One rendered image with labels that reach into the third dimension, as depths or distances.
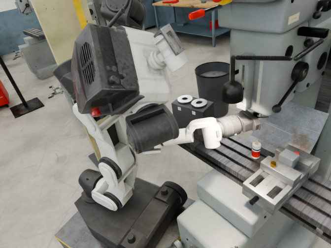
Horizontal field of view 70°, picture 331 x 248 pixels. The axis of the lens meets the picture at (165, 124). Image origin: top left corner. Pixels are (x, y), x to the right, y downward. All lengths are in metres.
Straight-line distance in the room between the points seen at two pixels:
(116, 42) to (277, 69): 0.52
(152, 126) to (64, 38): 1.69
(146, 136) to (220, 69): 2.71
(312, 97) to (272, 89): 0.52
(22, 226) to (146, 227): 1.52
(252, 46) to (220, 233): 0.84
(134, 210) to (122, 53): 1.12
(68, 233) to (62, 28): 1.60
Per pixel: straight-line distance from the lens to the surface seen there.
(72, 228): 1.93
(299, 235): 1.99
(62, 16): 2.29
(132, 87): 0.71
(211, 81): 2.95
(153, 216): 1.54
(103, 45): 0.72
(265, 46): 0.86
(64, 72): 1.09
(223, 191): 1.24
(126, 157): 1.23
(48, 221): 2.64
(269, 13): 0.79
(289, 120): 1.46
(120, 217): 1.62
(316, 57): 1.08
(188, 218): 1.29
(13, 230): 2.79
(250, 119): 1.05
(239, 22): 0.85
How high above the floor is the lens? 1.86
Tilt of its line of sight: 35 degrees down
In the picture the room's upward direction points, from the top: 10 degrees counter-clockwise
